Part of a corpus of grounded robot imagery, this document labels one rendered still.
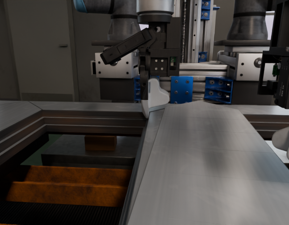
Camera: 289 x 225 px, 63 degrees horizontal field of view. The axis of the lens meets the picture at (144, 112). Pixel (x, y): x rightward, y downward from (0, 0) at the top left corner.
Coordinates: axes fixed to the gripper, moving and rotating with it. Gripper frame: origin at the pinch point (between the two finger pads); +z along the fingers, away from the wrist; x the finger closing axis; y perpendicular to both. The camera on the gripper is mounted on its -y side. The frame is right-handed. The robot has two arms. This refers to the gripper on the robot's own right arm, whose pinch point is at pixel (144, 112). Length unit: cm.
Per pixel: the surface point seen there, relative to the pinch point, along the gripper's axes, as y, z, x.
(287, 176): 19.2, 0.6, -24.2
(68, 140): -30.3, 19.5, 27.7
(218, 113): 17.0, 0.6, 3.1
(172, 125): 6.0, 0.7, -6.3
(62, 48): -159, -9, 330
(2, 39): -267, -23, 342
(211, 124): 13.8, 0.6, -5.4
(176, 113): 7.2, 0.6, 2.3
